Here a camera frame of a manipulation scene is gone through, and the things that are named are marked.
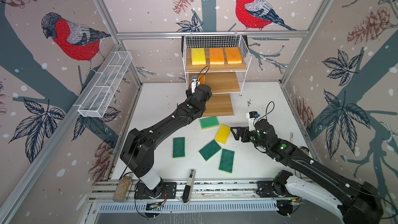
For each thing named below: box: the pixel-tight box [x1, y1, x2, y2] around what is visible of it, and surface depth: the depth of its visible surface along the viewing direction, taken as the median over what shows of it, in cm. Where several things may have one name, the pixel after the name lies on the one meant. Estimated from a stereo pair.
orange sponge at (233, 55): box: [225, 47, 243, 64], surface depth 75 cm
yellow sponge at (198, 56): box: [191, 47, 206, 65], surface depth 76 cm
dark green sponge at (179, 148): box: [172, 136, 186, 160], surface depth 87 cm
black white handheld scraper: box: [181, 169, 196, 206], surface depth 71 cm
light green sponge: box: [199, 116, 220, 131], surface depth 99 cm
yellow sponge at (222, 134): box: [214, 123, 231, 145], surface depth 95 cm
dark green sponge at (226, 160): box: [218, 148, 235, 174], surface depth 83 cm
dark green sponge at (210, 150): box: [198, 139, 222, 162], surface depth 87 cm
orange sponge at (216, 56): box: [209, 47, 225, 65], surface depth 75 cm
